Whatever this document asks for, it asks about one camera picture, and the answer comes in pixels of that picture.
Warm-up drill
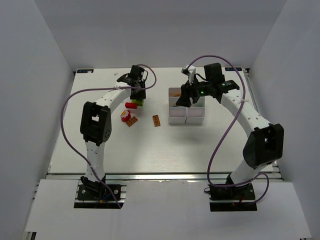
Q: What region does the blue right table label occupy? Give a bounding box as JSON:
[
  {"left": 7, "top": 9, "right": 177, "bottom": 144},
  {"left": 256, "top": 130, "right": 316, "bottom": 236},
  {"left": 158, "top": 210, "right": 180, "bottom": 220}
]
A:
[{"left": 224, "top": 67, "right": 242, "bottom": 72}]

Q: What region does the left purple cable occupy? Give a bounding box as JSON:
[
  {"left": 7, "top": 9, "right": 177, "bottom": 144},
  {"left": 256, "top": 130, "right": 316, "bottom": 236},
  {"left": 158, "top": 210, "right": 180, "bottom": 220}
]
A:
[{"left": 60, "top": 63, "right": 158, "bottom": 210}]

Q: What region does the purple cable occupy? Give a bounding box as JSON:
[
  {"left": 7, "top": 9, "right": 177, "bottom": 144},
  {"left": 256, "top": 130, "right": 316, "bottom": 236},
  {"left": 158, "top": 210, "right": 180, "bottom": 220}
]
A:
[
  {"left": 184, "top": 54, "right": 270, "bottom": 204},
  {"left": 60, "top": 63, "right": 158, "bottom": 210}
]

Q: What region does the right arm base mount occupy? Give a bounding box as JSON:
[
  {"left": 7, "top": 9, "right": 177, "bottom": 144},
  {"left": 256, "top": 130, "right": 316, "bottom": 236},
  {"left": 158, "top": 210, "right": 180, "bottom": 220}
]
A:
[{"left": 204, "top": 183, "right": 258, "bottom": 212}]

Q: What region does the lime green lego brick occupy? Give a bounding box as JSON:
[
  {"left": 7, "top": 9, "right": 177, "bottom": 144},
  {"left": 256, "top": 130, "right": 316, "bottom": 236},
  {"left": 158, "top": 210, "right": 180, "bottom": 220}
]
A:
[{"left": 131, "top": 99, "right": 144, "bottom": 107}]

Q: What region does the red flower lego piece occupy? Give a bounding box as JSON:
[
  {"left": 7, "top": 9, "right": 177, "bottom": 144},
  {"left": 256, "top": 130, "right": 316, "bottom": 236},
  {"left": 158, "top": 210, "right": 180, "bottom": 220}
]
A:
[{"left": 120, "top": 109, "right": 131, "bottom": 122}]

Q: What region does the red long lego brick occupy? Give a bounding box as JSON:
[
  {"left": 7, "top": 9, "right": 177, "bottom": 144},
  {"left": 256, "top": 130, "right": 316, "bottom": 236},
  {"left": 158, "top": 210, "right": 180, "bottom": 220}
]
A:
[{"left": 124, "top": 102, "right": 138, "bottom": 109}]

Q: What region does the aluminium table rail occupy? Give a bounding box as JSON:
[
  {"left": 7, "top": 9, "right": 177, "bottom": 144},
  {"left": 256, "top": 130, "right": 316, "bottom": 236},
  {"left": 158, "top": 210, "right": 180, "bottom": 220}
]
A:
[{"left": 45, "top": 172, "right": 283, "bottom": 183}]

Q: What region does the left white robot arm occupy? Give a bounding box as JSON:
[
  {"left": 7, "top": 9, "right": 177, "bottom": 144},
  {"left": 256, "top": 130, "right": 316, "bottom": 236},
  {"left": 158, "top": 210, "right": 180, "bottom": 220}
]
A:
[{"left": 80, "top": 65, "right": 146, "bottom": 198}]

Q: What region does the brown lego plate upside down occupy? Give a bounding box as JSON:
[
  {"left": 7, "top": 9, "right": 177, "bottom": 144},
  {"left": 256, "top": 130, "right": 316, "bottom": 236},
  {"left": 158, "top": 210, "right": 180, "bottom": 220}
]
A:
[{"left": 152, "top": 115, "right": 161, "bottom": 127}]

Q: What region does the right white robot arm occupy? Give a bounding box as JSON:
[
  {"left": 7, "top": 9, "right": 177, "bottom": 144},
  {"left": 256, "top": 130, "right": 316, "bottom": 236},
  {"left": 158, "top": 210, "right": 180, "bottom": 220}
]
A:
[{"left": 176, "top": 63, "right": 285, "bottom": 188}]

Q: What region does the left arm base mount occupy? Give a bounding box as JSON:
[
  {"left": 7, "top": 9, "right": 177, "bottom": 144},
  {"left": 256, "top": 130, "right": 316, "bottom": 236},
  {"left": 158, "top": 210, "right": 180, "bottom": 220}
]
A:
[{"left": 73, "top": 182, "right": 127, "bottom": 210}]

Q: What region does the yellow rounded lego brick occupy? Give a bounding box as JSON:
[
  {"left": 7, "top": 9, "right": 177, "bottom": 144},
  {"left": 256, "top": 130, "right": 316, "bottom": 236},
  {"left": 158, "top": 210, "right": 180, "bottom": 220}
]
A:
[{"left": 170, "top": 93, "right": 181, "bottom": 97}]

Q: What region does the white right divided container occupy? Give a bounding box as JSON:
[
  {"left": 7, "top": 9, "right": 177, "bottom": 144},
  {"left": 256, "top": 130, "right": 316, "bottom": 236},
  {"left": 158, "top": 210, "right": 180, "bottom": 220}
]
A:
[{"left": 185, "top": 97, "right": 206, "bottom": 125}]

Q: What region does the brown 2x4 lego plate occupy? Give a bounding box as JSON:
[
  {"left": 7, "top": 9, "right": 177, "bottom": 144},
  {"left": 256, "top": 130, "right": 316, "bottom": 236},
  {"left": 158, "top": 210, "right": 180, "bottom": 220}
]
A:
[{"left": 125, "top": 116, "right": 138, "bottom": 127}]

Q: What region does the blue table label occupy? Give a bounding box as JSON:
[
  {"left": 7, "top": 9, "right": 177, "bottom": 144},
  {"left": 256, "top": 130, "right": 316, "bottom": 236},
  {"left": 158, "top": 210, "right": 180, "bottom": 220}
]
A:
[
  {"left": 76, "top": 69, "right": 94, "bottom": 74},
  {"left": 224, "top": 67, "right": 242, "bottom": 72}
]

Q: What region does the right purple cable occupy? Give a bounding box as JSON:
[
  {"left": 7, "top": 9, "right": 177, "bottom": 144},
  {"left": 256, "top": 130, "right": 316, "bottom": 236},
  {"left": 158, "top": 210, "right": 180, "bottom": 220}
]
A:
[{"left": 184, "top": 54, "right": 270, "bottom": 204}]

